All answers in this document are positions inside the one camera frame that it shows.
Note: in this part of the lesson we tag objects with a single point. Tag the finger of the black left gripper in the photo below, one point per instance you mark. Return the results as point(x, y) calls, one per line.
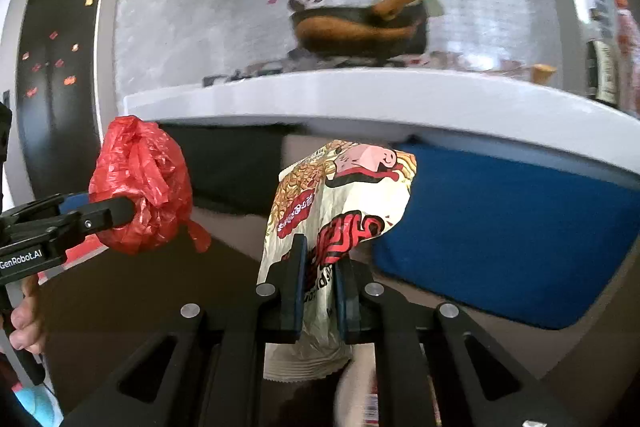
point(108, 214)

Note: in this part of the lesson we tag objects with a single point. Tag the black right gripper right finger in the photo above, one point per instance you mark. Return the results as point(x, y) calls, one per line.
point(437, 366)

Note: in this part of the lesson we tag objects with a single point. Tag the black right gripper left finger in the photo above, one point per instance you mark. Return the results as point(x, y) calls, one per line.
point(201, 372)

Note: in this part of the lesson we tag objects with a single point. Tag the red plastic bag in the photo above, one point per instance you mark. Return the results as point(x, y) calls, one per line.
point(141, 162)

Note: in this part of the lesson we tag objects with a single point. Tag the noodle packet wrapper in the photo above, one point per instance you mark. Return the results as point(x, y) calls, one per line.
point(342, 195)

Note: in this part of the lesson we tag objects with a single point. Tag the white kitchen counter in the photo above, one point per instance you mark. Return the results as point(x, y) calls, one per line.
point(488, 115)

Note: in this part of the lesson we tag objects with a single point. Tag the person's left hand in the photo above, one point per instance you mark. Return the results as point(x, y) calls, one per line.
point(29, 333)

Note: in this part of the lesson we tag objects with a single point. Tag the red floor mat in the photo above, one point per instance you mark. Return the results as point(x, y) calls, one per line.
point(88, 249)

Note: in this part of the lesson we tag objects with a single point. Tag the black refrigerator with magnets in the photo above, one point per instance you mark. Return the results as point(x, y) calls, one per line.
point(54, 95)

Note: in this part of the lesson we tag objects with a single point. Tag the black gas stove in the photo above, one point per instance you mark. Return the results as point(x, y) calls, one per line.
point(302, 63)

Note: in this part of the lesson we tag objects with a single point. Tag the small wooden cup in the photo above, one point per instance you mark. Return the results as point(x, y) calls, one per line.
point(541, 73)

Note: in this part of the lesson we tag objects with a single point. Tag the dark soy sauce bottle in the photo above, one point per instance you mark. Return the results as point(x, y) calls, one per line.
point(602, 83)

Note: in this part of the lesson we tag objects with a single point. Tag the red label plastic bottle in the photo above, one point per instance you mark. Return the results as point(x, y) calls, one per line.
point(628, 63)

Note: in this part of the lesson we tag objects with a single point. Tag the brown wok with wooden handle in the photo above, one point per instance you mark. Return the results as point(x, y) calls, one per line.
point(382, 30)

